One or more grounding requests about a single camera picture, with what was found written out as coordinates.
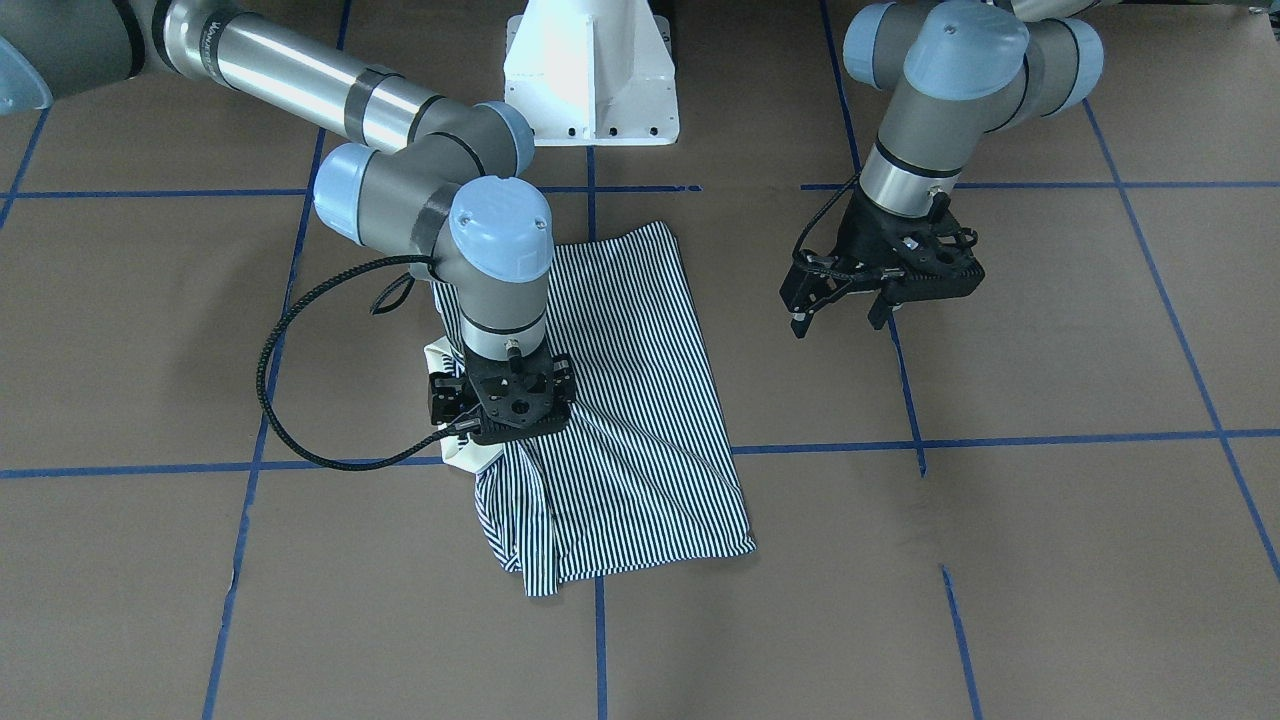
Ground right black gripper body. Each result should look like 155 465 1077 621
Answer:
430 346 575 446

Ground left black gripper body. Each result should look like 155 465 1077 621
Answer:
780 186 986 314

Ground navy white striped polo shirt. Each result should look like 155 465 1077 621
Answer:
442 222 755 597

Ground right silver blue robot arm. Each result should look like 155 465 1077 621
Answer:
1 1 575 445

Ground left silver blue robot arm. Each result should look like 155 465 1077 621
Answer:
780 1 1105 338

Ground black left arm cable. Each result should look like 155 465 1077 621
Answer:
792 174 863 272

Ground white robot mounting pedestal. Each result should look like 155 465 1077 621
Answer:
503 1 681 147

